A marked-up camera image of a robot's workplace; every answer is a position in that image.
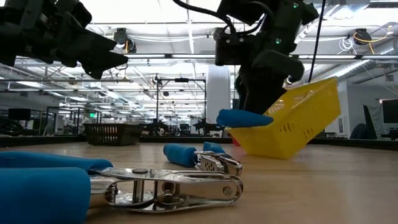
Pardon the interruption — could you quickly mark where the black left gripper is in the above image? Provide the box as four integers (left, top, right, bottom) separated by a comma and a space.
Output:
0, 0, 129, 80

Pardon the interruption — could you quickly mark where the dark office chair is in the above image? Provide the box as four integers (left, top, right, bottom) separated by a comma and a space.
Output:
349, 123, 371, 140

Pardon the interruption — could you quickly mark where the silver ventilation duct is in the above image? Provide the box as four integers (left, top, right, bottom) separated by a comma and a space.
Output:
310, 40, 398, 83

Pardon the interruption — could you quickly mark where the yellow plastic basket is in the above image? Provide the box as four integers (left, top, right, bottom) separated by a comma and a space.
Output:
228, 77, 342, 161

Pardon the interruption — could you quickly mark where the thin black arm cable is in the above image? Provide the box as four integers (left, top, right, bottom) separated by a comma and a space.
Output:
307, 0, 326, 83

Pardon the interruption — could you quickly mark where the black monitor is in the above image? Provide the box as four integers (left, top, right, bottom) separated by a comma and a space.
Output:
7, 108, 32, 121
381, 98, 398, 124

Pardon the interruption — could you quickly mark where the black metal station frame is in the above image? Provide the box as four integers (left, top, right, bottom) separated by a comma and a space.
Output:
155, 77, 208, 125

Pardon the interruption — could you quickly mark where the black ceiling cable reel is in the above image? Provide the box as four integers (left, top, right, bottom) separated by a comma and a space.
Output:
354, 28, 373, 46
113, 27, 137, 54

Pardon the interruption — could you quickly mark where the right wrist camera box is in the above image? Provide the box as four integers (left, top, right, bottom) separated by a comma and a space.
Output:
214, 27, 261, 67

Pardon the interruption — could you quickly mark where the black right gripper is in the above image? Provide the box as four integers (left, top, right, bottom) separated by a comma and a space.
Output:
234, 49, 306, 115

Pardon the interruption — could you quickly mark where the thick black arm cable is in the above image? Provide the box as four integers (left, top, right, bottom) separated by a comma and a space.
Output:
172, 0, 237, 34

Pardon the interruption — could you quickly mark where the black plastic basket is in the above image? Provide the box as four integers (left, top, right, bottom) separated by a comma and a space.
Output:
83, 123, 142, 147

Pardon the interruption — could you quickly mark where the black partition panel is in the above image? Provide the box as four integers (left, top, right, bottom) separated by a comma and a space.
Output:
363, 104, 379, 140

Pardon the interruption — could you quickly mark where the long ceiling light strip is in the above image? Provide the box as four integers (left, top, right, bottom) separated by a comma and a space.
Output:
124, 54, 398, 60

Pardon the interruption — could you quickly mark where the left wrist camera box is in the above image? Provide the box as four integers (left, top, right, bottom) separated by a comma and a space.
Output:
54, 0, 93, 29

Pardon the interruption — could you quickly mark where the white building column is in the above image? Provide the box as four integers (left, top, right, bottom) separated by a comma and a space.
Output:
206, 65, 231, 124

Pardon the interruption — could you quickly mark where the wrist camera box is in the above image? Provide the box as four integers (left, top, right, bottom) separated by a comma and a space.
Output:
214, 27, 261, 67
54, 0, 93, 29

